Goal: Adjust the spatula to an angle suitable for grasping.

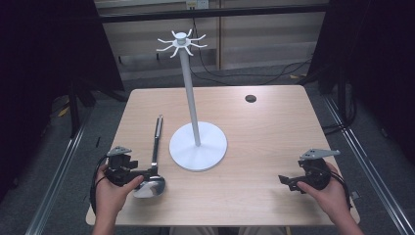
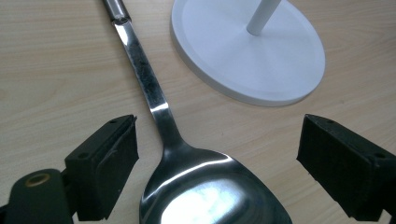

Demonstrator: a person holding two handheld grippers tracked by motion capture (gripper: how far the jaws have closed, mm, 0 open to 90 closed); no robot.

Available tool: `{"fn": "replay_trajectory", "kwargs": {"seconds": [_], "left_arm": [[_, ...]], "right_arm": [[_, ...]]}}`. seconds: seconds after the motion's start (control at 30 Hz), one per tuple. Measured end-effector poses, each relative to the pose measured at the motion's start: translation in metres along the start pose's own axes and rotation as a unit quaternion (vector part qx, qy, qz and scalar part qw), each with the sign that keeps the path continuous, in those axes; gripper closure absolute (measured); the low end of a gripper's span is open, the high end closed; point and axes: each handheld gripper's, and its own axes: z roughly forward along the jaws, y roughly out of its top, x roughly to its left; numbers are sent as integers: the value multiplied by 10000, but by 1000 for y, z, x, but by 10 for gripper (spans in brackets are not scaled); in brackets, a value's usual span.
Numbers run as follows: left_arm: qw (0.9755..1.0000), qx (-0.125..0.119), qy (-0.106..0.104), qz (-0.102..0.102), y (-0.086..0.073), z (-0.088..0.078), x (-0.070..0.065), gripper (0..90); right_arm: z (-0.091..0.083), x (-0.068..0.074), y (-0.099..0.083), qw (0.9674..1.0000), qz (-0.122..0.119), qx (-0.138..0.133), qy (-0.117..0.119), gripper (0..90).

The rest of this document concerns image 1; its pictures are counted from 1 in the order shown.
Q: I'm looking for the metal ladle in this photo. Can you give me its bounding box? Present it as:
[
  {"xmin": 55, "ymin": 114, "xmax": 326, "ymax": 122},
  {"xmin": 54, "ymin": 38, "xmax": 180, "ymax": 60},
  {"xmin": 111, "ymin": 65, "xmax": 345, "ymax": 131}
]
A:
[{"xmin": 132, "ymin": 114, "xmax": 166, "ymax": 200}]

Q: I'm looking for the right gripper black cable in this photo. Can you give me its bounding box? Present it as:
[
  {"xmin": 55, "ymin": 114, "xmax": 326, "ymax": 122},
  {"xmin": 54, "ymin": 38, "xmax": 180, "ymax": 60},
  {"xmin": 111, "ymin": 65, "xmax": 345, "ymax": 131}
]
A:
[{"xmin": 329, "ymin": 167, "xmax": 353, "ymax": 211}]

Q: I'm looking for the black curtain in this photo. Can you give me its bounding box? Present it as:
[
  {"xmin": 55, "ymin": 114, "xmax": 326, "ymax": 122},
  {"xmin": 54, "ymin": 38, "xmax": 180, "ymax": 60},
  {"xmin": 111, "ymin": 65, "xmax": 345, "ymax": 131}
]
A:
[
  {"xmin": 0, "ymin": 0, "xmax": 125, "ymax": 204},
  {"xmin": 306, "ymin": 0, "xmax": 415, "ymax": 165}
]

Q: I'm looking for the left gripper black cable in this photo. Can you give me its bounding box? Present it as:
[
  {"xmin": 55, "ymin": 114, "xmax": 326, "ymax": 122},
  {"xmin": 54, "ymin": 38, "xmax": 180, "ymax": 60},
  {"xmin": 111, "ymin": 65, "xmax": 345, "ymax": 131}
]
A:
[{"xmin": 89, "ymin": 154, "xmax": 110, "ymax": 216}]

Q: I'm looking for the black metal stand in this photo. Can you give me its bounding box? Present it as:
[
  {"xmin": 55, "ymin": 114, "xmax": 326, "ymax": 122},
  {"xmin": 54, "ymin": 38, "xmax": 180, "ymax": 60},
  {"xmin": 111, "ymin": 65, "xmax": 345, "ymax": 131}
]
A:
[{"xmin": 67, "ymin": 76, "xmax": 98, "ymax": 139}]

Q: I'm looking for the metal floor rail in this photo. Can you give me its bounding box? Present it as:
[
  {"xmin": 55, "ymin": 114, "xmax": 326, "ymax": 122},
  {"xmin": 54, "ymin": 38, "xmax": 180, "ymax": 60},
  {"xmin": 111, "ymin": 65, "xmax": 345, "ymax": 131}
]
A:
[
  {"xmin": 321, "ymin": 94, "xmax": 415, "ymax": 235},
  {"xmin": 24, "ymin": 107, "xmax": 96, "ymax": 235}
]

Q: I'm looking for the person's left hand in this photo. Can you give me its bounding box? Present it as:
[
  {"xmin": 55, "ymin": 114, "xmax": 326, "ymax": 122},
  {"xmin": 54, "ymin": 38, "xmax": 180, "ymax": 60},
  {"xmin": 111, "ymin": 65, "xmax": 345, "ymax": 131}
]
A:
[{"xmin": 94, "ymin": 164, "xmax": 145, "ymax": 220}]

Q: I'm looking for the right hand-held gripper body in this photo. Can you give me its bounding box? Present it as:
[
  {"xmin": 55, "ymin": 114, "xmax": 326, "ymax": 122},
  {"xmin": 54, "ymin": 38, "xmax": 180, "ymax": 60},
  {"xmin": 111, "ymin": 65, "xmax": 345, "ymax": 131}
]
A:
[{"xmin": 286, "ymin": 148, "xmax": 342, "ymax": 192}]

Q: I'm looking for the white utensil stand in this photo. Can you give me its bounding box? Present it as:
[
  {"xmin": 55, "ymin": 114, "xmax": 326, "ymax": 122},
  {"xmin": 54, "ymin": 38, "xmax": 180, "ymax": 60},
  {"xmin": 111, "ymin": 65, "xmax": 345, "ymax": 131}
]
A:
[{"xmin": 156, "ymin": 28, "xmax": 228, "ymax": 172}]

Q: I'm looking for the black floor cable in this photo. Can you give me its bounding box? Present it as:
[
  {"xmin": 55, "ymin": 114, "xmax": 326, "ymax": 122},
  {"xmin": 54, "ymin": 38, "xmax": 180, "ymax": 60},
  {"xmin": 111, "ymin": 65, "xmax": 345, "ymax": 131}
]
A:
[{"xmin": 190, "ymin": 18, "xmax": 314, "ymax": 86}]

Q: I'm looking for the person's right hand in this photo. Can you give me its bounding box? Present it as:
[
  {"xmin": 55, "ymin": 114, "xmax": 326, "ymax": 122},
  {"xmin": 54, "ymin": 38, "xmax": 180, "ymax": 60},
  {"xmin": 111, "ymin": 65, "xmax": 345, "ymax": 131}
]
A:
[{"xmin": 296, "ymin": 162, "xmax": 351, "ymax": 226}]

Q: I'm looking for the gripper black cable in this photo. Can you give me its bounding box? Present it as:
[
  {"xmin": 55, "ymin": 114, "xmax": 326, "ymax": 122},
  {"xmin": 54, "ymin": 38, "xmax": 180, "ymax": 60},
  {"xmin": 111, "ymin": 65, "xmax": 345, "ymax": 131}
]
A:
[
  {"xmin": 89, "ymin": 154, "xmax": 110, "ymax": 216},
  {"xmin": 329, "ymin": 167, "xmax": 353, "ymax": 211}
]

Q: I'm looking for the wall power socket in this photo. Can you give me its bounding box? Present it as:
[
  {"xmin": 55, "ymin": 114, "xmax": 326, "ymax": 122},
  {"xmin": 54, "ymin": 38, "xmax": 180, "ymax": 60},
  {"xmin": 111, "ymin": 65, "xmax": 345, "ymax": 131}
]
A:
[{"xmin": 185, "ymin": 0, "xmax": 209, "ymax": 10}]

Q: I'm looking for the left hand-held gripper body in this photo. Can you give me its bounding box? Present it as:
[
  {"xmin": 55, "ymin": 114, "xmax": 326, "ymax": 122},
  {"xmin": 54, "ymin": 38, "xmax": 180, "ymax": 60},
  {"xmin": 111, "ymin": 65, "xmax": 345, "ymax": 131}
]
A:
[{"xmin": 103, "ymin": 145, "xmax": 152, "ymax": 188}]

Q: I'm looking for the black horizontal bar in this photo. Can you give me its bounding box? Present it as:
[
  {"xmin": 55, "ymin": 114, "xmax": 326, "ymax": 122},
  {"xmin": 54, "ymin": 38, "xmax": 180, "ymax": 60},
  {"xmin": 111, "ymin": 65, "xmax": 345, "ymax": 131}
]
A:
[{"xmin": 97, "ymin": 3, "xmax": 331, "ymax": 24}]

